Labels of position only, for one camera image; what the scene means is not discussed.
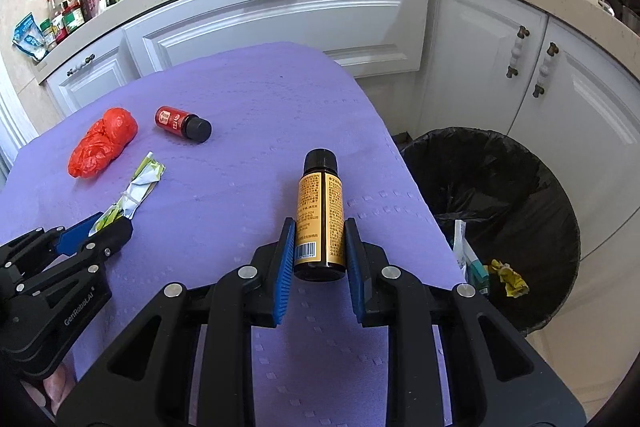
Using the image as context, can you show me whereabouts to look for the yellow wrapper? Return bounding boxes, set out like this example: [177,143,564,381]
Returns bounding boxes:
[489,258,530,298]

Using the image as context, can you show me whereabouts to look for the purple tablecloth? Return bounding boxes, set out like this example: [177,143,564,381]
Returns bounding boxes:
[0,42,468,427]

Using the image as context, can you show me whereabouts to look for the red label bottle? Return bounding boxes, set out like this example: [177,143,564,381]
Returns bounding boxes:
[154,105,212,144]

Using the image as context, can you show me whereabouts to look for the green white wrapper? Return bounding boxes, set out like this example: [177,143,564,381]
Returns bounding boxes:
[89,152,167,235]

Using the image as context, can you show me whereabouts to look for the yellow label brown bottle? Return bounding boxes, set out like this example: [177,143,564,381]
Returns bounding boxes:
[292,148,347,283]

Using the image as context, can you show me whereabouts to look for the white cabinet door handle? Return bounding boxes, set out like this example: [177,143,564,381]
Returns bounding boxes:
[531,42,558,98]
[505,25,530,79]

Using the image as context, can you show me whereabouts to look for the red plastic bag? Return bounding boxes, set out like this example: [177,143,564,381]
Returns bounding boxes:
[68,107,138,179]

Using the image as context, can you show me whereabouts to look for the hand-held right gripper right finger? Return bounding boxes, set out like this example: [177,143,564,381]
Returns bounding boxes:
[344,217,587,427]

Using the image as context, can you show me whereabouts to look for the dark cloth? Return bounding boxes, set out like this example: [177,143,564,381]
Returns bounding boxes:
[607,0,640,40]

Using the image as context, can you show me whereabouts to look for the white green packet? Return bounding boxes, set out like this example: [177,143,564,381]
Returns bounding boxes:
[452,219,476,283]

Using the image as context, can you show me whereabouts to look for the white kitchen cabinet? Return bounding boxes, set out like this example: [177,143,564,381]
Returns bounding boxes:
[42,0,640,408]

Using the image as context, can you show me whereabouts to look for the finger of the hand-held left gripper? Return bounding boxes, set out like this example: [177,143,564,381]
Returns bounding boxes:
[0,213,104,273]
[0,218,135,303]

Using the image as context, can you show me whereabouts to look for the small drawer handle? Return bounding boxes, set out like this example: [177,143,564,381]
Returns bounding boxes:
[66,53,96,76]

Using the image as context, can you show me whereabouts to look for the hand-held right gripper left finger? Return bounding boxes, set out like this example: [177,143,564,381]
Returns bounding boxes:
[56,217,297,427]

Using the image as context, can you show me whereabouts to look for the teal carton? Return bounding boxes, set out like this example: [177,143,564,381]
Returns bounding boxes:
[470,261,491,297]

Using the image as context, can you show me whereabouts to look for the blue white packet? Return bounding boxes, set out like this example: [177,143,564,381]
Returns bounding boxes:
[12,13,48,62]

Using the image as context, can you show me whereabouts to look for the black bagged trash bin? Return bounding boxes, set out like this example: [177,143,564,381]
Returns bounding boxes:
[397,127,582,335]

